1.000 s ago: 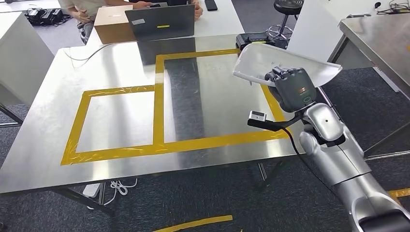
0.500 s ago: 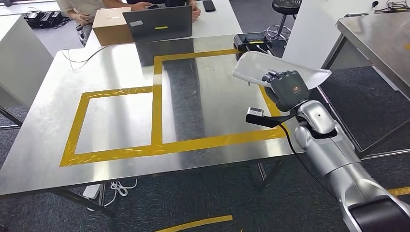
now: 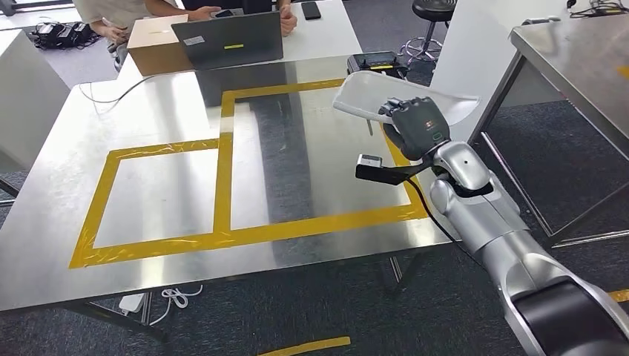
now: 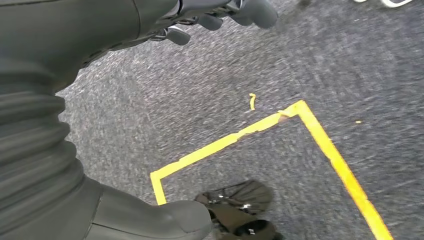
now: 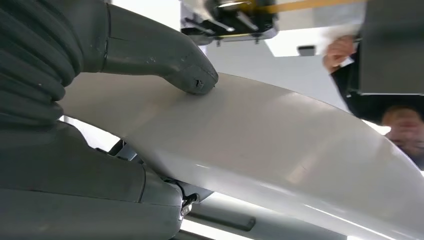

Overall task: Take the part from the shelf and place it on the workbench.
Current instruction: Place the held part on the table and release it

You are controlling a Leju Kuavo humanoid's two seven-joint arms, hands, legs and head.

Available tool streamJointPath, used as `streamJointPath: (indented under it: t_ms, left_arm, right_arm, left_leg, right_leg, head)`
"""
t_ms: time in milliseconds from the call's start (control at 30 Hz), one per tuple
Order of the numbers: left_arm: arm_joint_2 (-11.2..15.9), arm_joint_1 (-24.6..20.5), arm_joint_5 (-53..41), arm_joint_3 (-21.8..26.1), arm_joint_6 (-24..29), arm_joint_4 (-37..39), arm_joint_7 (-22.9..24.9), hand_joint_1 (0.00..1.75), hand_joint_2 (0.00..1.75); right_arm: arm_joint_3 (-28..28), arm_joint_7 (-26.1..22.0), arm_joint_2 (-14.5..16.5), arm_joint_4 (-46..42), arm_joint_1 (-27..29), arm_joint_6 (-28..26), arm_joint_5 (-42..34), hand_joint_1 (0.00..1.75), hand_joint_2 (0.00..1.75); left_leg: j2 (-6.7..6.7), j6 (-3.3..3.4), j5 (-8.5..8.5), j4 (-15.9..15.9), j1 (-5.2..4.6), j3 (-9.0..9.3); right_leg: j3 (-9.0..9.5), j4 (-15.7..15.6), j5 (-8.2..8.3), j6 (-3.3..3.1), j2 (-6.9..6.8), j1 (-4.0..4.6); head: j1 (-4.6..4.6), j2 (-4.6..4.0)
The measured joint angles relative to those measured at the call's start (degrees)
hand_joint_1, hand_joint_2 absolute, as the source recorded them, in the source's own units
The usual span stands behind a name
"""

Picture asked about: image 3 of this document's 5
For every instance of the black round stool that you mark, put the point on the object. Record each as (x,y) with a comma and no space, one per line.
(433,7)

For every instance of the stainless steel workbench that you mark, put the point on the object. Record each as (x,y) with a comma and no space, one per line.
(162,196)

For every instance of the person's right forearm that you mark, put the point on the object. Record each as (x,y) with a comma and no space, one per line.
(167,7)

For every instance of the person's right hand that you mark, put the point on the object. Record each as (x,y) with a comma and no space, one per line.
(205,13)

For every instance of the white power strip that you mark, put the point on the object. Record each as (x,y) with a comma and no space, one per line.
(131,303)

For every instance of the brown cardboard box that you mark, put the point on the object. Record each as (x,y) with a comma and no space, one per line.
(152,49)

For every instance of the grey laptop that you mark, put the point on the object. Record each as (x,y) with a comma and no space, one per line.
(226,39)

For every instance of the black handheld controller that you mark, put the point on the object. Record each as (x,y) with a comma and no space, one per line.
(376,60)

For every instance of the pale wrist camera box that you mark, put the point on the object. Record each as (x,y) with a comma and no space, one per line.
(369,160)

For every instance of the person's left hand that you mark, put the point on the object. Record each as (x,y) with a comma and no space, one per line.
(289,19)

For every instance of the white curved plastic part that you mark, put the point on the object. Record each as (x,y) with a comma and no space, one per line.
(363,93)

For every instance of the stainless steel table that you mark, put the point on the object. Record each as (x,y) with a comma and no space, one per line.
(580,69)

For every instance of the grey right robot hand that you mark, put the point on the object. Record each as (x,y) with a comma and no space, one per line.
(417,130)

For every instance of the yellow tape double rectangle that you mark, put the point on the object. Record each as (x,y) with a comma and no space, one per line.
(223,172)

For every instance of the black smartphone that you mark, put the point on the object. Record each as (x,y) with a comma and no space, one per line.
(311,11)
(225,14)

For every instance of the yellow tape strip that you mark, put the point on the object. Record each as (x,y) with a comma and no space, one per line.
(304,346)
(621,295)

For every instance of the black power adapters pile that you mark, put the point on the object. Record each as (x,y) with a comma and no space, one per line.
(64,35)

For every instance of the black camera bracket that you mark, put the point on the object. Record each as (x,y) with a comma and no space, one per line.
(378,175)

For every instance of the white panel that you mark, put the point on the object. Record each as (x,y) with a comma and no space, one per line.
(491,44)

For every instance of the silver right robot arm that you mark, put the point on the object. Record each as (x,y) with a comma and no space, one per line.
(481,216)

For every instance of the person's hand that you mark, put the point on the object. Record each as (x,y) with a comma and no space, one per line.
(117,33)

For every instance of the person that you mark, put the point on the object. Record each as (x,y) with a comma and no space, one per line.
(113,10)
(231,4)

